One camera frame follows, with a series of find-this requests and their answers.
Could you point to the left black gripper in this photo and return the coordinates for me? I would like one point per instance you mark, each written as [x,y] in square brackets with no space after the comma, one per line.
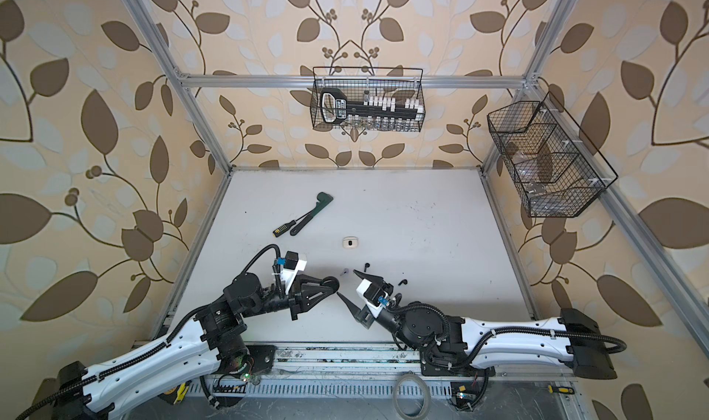
[298,294]

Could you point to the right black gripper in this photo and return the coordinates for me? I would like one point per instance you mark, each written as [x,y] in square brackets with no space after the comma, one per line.
[360,313]

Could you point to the cream earbud charging case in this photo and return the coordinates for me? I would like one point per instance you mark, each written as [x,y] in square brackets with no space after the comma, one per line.
[350,242]

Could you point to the black round charging case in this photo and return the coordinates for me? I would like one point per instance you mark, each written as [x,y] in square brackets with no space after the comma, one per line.
[332,283]

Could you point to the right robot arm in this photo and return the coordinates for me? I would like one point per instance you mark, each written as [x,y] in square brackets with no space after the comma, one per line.
[456,346]

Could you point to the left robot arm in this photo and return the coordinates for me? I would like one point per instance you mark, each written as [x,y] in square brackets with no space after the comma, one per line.
[207,340]

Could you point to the black yellow screwdriver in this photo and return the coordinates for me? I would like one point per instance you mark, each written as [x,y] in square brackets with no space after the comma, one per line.
[284,228]

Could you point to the green pipe wrench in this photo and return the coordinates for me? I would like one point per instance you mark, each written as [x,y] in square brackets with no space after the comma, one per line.
[323,200]

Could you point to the white tape roll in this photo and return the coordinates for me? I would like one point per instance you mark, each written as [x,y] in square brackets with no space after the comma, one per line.
[411,388]

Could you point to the yellow tape measure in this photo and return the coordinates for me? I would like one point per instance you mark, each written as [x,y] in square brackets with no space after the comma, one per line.
[176,395]

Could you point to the black tool in basket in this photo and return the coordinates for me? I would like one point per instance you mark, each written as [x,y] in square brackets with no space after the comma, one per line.
[336,107]

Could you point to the small yellow screwdriver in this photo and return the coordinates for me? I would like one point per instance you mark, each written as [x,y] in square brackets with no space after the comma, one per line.
[561,390]

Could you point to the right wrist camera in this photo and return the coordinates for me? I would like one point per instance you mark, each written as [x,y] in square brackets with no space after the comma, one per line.
[376,295]

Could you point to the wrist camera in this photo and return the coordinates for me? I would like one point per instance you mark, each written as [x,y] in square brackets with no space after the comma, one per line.
[289,266]
[376,295]

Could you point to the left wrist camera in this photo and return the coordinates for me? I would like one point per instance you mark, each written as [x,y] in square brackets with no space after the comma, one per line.
[289,266]

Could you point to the back wire basket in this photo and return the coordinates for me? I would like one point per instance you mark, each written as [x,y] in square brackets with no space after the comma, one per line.
[399,81]

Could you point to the wire basket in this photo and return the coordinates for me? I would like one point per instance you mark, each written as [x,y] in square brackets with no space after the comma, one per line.
[399,81]
[556,168]

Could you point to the right wire basket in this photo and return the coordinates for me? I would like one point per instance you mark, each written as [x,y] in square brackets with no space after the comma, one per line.
[556,168]

